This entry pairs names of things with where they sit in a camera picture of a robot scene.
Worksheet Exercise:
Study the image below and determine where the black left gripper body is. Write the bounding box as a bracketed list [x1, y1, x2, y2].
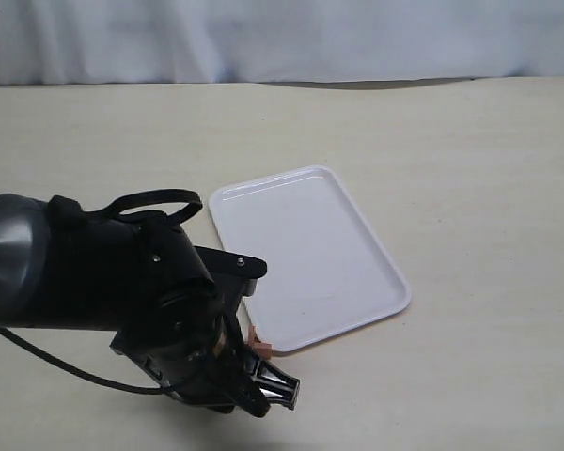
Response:
[111, 274, 263, 416]

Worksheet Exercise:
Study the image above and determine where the small orange block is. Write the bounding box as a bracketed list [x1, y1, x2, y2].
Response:
[246, 325, 274, 361]

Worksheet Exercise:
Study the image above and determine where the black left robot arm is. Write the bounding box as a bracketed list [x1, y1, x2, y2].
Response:
[0, 189, 300, 418]

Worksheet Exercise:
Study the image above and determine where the white plastic tray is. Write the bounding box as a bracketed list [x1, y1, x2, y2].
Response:
[209, 165, 412, 353]

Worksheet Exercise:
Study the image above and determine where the white backdrop curtain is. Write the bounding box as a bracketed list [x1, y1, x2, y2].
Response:
[0, 1, 564, 86]

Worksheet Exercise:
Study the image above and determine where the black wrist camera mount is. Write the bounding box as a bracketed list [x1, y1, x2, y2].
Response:
[195, 246, 268, 297]

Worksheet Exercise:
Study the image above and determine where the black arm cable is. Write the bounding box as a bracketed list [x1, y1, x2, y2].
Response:
[0, 187, 206, 396]

